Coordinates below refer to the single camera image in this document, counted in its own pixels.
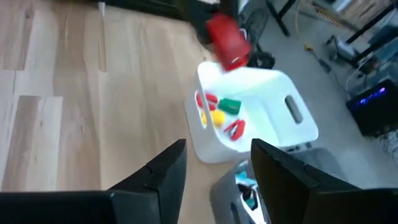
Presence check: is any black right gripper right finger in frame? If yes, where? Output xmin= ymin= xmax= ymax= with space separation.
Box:
xmin=251 ymin=139 xmax=398 ymax=224

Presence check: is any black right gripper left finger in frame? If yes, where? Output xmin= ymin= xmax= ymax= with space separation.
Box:
xmin=0 ymin=138 xmax=188 ymax=224

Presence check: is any black staple remover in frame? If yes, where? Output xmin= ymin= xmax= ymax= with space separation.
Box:
xmin=238 ymin=184 xmax=256 ymax=202

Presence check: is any teal staple remover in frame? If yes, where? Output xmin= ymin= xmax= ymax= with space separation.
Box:
xmin=235 ymin=170 xmax=259 ymax=211

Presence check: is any red mini stapler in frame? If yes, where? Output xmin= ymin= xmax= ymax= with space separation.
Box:
xmin=205 ymin=12 xmax=253 ymax=72
xmin=223 ymin=118 xmax=246 ymax=142
xmin=195 ymin=91 xmax=219 ymax=112

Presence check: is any yellow mini stapler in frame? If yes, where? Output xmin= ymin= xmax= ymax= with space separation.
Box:
xmin=200 ymin=109 xmax=226 ymax=129

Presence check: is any green mini stapler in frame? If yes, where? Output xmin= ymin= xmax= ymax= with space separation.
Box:
xmin=217 ymin=97 xmax=243 ymax=116

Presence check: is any grey plastic bin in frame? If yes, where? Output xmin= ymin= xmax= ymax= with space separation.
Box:
xmin=210 ymin=146 xmax=349 ymax=224

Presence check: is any white plastic bin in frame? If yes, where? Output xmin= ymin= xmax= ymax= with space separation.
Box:
xmin=185 ymin=61 xmax=320 ymax=165

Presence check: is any black box with blue lights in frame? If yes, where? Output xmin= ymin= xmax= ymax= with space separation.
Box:
xmin=345 ymin=78 xmax=398 ymax=138

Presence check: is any yellow cable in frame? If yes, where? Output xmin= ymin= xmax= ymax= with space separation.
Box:
xmin=294 ymin=0 xmax=315 ymax=52

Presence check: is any black wire mesh basket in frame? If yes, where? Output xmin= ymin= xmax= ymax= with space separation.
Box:
xmin=239 ymin=6 xmax=277 ymax=70

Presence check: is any black aluminium table frame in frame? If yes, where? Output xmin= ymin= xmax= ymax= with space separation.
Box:
xmin=49 ymin=0 xmax=240 ymax=44

